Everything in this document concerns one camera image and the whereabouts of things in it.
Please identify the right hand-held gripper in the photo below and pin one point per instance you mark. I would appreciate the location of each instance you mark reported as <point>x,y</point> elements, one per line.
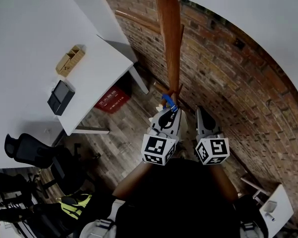
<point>217,149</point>

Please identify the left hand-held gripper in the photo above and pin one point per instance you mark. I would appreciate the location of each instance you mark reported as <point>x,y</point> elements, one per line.
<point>156,147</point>

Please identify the wooden coat stand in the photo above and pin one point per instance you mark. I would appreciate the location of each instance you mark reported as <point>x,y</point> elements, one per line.
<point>170,33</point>

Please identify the person's right forearm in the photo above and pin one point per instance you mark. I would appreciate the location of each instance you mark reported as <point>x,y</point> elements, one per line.
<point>223,182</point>

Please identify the person's left forearm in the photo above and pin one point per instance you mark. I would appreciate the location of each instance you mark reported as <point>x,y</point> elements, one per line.
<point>131,181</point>

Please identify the yellow-green and black backpack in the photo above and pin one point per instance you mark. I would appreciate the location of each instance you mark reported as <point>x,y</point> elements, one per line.
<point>72,206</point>

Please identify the person's light shoe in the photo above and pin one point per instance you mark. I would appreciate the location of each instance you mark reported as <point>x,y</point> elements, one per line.
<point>181,154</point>

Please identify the red box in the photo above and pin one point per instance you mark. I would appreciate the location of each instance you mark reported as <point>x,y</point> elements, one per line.
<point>111,100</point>

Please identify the person's black clothing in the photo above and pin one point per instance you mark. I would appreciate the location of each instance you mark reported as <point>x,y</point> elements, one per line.
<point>176,199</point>

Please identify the white desk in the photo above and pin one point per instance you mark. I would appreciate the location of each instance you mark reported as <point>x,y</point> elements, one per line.
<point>96,73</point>

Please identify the small white device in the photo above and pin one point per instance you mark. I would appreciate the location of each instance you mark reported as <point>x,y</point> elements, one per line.
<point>269,207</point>

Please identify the black square device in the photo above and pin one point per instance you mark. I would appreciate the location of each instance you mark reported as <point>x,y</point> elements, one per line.
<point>60,97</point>

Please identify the light wooden organizer box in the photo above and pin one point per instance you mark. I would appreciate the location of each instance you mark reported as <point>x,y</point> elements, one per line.
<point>69,61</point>

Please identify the small white table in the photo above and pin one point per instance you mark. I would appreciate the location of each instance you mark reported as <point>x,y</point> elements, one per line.
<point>280,214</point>

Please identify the black office chair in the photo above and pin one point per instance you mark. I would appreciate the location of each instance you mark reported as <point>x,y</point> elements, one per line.
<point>29,149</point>

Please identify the black bag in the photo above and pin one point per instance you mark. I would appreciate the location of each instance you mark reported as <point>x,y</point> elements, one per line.
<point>47,222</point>

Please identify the pale wooden stool frame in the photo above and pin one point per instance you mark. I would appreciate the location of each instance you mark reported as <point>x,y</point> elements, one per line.
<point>253,185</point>

